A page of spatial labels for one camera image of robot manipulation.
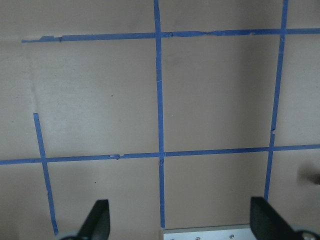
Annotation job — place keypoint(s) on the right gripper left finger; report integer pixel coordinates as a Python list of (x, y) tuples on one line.
[(97, 225)]

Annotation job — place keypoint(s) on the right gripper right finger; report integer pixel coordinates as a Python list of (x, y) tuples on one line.
[(267, 224)]

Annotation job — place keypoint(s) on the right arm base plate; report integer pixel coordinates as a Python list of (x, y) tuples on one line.
[(226, 232)]

